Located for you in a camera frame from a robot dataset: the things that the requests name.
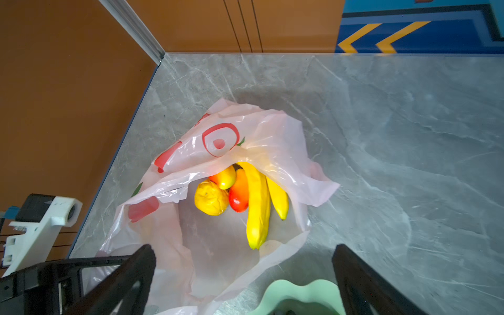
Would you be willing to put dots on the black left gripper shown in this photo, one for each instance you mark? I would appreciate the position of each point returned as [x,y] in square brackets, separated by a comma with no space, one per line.
[49,287]

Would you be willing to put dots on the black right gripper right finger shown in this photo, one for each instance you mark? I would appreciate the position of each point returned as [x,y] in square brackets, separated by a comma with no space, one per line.
[364,291]

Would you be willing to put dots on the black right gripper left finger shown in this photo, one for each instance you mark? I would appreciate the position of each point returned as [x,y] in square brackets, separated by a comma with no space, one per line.
[125,290]

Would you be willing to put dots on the pink printed plastic bag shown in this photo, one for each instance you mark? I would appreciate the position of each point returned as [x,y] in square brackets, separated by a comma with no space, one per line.
[203,260]

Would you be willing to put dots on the yellow banana bunch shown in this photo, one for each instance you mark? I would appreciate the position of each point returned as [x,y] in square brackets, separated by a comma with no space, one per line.
[263,193]

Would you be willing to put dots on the yellow lemon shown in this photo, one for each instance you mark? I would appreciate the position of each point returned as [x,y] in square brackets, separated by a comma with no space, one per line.
[210,199]

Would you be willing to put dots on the small red orange mango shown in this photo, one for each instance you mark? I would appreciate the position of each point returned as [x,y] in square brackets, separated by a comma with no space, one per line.
[239,192]

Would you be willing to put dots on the red yellow mango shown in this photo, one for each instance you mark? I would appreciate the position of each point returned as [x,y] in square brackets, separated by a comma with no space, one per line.
[225,179]

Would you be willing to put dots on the light green fruit plate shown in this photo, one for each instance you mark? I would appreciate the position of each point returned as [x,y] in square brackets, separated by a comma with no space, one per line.
[317,297]

